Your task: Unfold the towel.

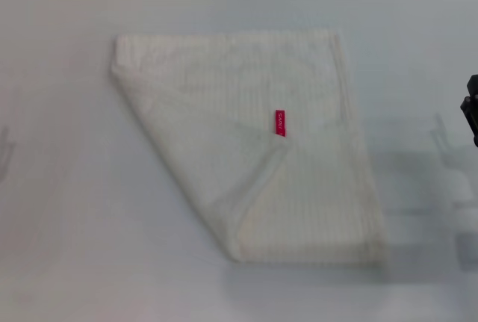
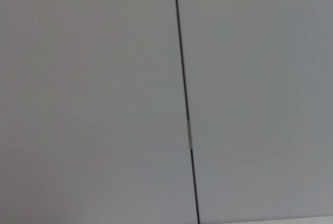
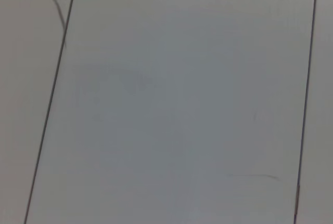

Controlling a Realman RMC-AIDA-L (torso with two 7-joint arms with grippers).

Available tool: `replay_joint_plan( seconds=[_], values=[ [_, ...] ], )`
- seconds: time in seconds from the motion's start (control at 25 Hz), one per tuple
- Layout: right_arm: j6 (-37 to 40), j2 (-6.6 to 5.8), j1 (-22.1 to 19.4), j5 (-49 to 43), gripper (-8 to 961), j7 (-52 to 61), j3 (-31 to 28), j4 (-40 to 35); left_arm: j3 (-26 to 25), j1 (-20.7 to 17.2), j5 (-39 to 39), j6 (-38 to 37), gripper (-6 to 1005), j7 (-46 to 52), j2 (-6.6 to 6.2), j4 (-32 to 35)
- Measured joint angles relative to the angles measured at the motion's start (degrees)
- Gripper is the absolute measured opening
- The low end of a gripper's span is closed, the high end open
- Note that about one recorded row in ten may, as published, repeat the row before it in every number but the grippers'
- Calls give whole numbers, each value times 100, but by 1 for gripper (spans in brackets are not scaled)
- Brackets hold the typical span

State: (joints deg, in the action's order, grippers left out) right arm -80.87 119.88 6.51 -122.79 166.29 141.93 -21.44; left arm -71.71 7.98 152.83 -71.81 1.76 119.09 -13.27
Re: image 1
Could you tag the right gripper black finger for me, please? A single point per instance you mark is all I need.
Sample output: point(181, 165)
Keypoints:
point(472, 105)

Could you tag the white towel with red label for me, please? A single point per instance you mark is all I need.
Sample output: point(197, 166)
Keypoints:
point(224, 94)

